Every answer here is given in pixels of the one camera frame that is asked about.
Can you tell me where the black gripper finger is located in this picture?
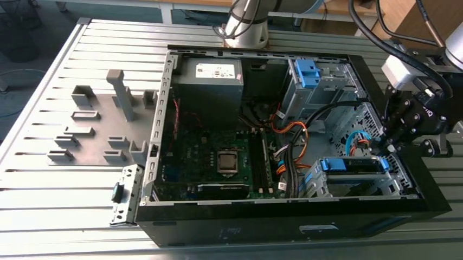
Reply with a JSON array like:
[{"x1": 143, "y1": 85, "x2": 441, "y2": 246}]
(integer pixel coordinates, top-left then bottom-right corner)
[
  {"x1": 383, "y1": 137, "x2": 454, "y2": 158},
  {"x1": 375, "y1": 84, "x2": 419, "y2": 152}
]

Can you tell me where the blue data wire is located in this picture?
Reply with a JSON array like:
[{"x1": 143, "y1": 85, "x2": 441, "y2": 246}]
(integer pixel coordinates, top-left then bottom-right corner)
[{"x1": 345, "y1": 131, "x2": 374, "y2": 158}]

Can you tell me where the hard disk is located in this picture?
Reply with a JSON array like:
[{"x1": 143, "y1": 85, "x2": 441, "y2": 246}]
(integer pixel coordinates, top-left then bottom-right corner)
[{"x1": 305, "y1": 157, "x2": 391, "y2": 190}]

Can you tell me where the silver metal disk bay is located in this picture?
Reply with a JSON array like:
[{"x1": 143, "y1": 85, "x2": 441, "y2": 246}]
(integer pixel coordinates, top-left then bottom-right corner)
[{"x1": 303, "y1": 156, "x2": 413, "y2": 198}]

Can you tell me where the silver metal drive cage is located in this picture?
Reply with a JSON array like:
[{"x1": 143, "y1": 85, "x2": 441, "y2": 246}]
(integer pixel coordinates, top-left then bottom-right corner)
[{"x1": 281, "y1": 58, "x2": 369, "y2": 128}]

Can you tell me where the blue plastic bay latch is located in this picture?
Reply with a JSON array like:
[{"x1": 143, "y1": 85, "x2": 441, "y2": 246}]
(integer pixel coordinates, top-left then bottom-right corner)
[{"x1": 295, "y1": 58, "x2": 322, "y2": 89}]

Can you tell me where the wooden cabinet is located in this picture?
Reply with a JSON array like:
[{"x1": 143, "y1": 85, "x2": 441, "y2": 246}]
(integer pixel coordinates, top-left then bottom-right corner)
[{"x1": 369, "y1": 0, "x2": 463, "y2": 74}]

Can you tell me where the green RAM stick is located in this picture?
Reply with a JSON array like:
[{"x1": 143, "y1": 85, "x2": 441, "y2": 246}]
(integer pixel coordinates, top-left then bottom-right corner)
[{"x1": 261, "y1": 129, "x2": 274, "y2": 194}]

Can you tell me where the black RAM slot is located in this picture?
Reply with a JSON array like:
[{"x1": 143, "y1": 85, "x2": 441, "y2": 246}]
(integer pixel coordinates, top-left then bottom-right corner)
[{"x1": 250, "y1": 129, "x2": 263, "y2": 193}]

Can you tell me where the CPU socket with CPU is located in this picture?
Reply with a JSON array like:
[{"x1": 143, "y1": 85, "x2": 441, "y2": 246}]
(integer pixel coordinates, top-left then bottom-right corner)
[{"x1": 217, "y1": 150, "x2": 242, "y2": 177}]

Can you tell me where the grey power supply unit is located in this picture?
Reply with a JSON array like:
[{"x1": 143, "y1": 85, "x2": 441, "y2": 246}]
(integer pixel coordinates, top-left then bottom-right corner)
[{"x1": 172, "y1": 58, "x2": 245, "y2": 131}]

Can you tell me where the black graphics card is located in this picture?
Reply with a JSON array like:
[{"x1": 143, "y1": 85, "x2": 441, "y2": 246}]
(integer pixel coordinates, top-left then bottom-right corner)
[{"x1": 196, "y1": 183, "x2": 251, "y2": 200}]

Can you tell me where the black open PC case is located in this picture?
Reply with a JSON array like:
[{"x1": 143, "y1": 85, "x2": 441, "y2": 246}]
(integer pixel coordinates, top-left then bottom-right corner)
[{"x1": 134, "y1": 44, "x2": 453, "y2": 247}]

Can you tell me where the green motherboard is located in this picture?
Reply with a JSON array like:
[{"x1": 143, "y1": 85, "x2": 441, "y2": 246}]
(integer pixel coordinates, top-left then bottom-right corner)
[{"x1": 159, "y1": 127, "x2": 277, "y2": 201}]

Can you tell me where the grey parts rack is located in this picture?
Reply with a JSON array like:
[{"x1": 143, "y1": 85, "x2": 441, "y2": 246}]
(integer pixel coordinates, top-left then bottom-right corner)
[{"x1": 47, "y1": 69, "x2": 160, "y2": 167}]

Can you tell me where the black office chair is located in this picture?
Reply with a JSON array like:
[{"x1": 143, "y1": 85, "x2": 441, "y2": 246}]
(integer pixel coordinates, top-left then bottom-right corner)
[{"x1": 0, "y1": 0, "x2": 40, "y2": 63}]

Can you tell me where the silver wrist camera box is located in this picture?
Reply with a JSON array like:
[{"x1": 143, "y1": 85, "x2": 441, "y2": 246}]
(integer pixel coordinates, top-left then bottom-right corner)
[{"x1": 382, "y1": 54, "x2": 426, "y2": 89}]

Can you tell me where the orange wire bundle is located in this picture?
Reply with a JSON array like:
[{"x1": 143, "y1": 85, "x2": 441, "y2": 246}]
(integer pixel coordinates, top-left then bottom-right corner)
[{"x1": 270, "y1": 121, "x2": 313, "y2": 177}]

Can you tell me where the brown braided cable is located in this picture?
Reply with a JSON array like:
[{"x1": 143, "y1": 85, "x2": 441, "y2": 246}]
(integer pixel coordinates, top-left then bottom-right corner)
[{"x1": 415, "y1": 0, "x2": 447, "y2": 47}]

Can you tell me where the black cable bundle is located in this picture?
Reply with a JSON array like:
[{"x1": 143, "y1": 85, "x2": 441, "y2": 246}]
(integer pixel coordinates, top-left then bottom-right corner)
[{"x1": 282, "y1": 101, "x2": 363, "y2": 198}]

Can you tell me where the thin black cable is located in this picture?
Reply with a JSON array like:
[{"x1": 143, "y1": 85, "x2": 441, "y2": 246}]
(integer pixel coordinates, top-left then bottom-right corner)
[{"x1": 375, "y1": 0, "x2": 441, "y2": 47}]

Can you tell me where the wooden desk with white frame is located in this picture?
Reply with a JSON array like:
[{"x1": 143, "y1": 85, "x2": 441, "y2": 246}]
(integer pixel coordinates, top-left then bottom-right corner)
[{"x1": 297, "y1": 0, "x2": 387, "y2": 37}]

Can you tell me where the thin red wire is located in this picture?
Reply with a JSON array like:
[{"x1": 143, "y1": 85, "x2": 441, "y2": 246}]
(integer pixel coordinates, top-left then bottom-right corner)
[{"x1": 172, "y1": 97, "x2": 182, "y2": 136}]

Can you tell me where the metal bracket with black latch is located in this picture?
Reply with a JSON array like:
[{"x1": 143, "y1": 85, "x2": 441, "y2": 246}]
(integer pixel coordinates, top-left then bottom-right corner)
[{"x1": 110, "y1": 164, "x2": 144, "y2": 227}]

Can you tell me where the pale floor cable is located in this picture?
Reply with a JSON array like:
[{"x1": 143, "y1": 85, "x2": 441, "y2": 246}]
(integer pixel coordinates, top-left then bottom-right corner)
[{"x1": 0, "y1": 68, "x2": 48, "y2": 81}]

